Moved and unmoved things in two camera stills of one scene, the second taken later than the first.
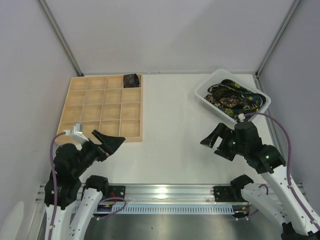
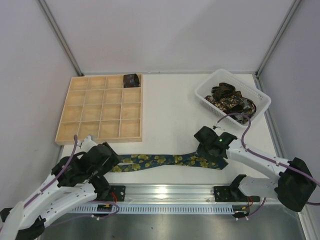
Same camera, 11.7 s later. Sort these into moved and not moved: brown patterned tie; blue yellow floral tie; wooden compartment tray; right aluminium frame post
Moved: blue yellow floral tie
Not moved: right aluminium frame post; wooden compartment tray; brown patterned tie
